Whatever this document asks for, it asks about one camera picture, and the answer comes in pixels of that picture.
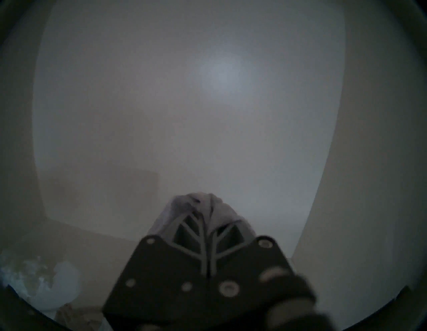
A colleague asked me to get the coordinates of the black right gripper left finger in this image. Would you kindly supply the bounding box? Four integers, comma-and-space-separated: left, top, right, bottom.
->
102, 209, 210, 331

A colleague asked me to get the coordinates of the white top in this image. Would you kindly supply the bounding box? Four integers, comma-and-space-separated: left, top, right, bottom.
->
0, 250, 82, 311

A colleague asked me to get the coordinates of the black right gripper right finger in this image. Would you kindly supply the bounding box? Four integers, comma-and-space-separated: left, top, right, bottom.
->
209, 210, 301, 331

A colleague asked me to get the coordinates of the cream wardrobe cabinet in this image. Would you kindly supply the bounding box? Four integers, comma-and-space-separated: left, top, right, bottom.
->
0, 0, 427, 331

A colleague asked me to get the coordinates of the grey-blue top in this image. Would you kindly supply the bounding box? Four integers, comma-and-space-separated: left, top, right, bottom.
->
148, 192, 258, 241

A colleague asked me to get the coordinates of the beige hooded top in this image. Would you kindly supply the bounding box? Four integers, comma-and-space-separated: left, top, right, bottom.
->
55, 302, 108, 331

